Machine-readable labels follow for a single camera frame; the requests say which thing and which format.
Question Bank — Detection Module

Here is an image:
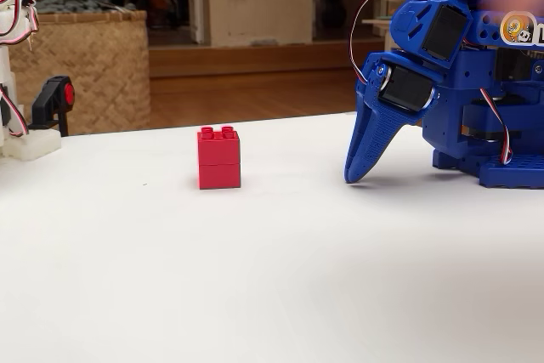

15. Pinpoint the white red servo cable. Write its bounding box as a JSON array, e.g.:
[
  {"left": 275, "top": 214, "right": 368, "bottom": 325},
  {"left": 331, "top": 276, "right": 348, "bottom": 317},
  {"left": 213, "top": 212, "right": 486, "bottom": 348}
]
[{"left": 349, "top": 0, "right": 430, "bottom": 84}]

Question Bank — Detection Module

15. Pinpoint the red lego brick stack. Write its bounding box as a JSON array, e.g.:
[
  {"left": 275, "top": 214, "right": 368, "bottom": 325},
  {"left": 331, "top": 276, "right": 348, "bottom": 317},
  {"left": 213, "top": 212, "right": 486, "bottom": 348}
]
[{"left": 196, "top": 125, "right": 242, "bottom": 190}]

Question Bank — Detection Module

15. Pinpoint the woven wicker basket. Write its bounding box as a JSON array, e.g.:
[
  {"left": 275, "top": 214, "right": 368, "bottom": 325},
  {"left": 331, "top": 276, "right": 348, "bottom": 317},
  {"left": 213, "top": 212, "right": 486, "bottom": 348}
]
[{"left": 7, "top": 9, "right": 152, "bottom": 137}]

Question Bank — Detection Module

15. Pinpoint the black clamp with red knob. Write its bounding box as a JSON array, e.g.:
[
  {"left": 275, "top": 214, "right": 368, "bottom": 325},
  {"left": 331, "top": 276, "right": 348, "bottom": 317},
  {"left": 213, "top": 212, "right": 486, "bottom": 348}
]
[{"left": 28, "top": 75, "right": 77, "bottom": 138}]

